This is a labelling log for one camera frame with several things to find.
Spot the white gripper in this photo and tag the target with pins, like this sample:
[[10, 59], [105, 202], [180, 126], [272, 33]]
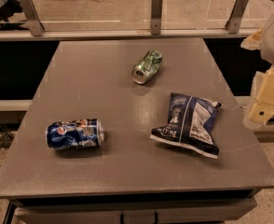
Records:
[[261, 109]]

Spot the blue pepsi can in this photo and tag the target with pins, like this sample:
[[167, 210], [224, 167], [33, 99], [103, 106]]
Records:
[[70, 134]]

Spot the crushed green soda can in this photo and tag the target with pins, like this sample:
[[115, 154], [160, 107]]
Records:
[[147, 66]]

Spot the blue white chip bag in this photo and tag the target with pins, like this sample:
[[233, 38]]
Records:
[[190, 122]]

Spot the grey table cabinet base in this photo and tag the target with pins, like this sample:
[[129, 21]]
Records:
[[203, 207]]

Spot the right metal bracket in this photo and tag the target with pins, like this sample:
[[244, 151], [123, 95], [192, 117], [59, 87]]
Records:
[[235, 18]]

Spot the metal bracket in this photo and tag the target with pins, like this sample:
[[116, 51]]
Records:
[[235, 18], [156, 14], [35, 26]]

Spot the metal rail behind table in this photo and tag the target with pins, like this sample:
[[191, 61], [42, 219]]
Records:
[[25, 35]]

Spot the middle metal bracket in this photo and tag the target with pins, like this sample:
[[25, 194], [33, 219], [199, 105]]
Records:
[[156, 14]]

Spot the left metal bracket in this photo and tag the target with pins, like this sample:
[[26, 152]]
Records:
[[35, 26]]

